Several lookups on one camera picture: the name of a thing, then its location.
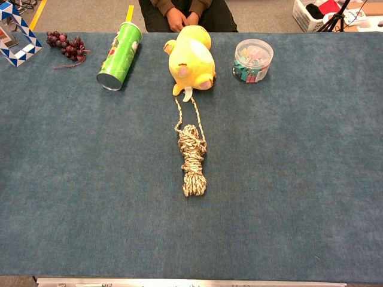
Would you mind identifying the yellow plush toy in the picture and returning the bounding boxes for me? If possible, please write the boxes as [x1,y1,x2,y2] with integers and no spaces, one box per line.
[163,25,217,104]

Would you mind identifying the clear tub of binder clips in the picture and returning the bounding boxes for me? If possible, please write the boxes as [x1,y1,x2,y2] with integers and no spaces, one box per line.
[232,39,275,84]

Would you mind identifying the blue-grey felt table mat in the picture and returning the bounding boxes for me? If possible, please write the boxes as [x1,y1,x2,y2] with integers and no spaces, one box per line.
[0,31,383,284]

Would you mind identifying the green chips can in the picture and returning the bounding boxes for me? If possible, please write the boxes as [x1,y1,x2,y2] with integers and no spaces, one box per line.
[96,21,144,91]

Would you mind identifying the seated person in dark clothes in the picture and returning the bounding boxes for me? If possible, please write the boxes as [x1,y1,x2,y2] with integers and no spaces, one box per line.
[138,0,239,33]

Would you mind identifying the dark red grape bunch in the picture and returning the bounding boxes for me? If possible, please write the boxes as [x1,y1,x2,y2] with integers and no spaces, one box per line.
[45,30,91,70]

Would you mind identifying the white plastic laundry basket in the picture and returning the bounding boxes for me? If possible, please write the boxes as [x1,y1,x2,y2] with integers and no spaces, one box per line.
[291,0,342,33]

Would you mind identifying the black tripod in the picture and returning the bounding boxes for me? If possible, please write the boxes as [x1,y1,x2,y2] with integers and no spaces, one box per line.
[317,0,351,33]

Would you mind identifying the blue white snake puzzle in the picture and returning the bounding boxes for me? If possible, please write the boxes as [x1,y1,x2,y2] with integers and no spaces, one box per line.
[0,2,44,68]

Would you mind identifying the yellow floor tape strip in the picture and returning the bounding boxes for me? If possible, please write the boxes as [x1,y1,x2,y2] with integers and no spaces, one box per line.
[29,0,48,32]

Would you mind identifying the bundled beige patterned rope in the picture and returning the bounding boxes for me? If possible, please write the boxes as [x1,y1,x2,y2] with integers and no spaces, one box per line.
[174,97,208,198]

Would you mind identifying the aluminium table edge rail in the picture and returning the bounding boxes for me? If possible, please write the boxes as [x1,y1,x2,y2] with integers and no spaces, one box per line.
[35,277,348,287]

